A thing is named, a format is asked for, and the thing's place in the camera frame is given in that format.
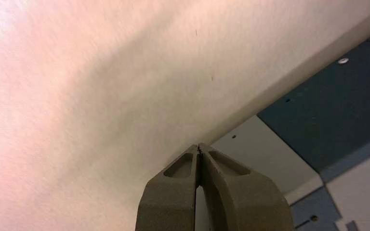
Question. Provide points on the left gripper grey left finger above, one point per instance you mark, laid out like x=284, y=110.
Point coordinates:
x=169, y=201

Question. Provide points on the small white floor disc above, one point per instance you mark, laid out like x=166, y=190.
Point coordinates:
x=343, y=61

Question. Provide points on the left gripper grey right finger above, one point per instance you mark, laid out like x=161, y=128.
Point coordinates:
x=245, y=204

